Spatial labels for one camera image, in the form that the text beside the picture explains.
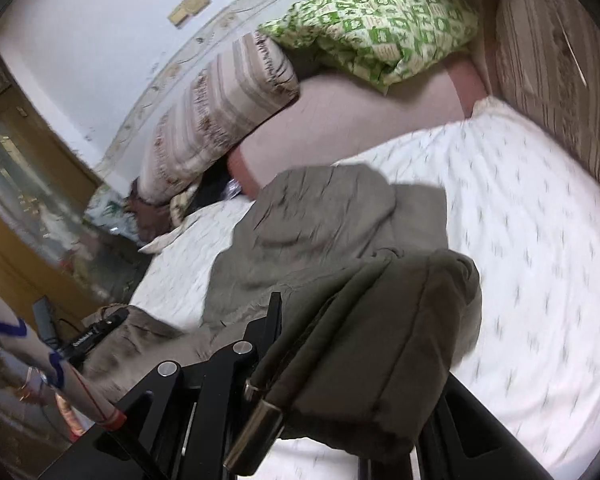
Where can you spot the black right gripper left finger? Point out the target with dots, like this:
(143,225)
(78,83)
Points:
(201,421)

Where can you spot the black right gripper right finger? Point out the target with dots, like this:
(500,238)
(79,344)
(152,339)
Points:
(461,440)

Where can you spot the olive green padded jacket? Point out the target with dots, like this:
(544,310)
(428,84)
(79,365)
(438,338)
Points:
(376,309)

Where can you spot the black device with label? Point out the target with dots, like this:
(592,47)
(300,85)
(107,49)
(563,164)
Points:
(77,349)

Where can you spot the white leaf-print bed quilt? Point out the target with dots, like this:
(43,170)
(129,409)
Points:
(528,216)

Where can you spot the wooden glass-front cabinet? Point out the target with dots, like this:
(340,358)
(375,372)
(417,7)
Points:
(50,256)

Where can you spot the beige striped pillow left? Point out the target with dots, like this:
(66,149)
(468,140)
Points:
(233,95)

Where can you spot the beige striped pillow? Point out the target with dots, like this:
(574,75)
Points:
(548,62)
(233,95)

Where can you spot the pink quilted blanket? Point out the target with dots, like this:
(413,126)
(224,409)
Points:
(337,116)

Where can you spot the beige striped pillow right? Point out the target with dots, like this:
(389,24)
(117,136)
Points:
(548,62)

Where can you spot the beige wall switch plate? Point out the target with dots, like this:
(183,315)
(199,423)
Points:
(186,9)

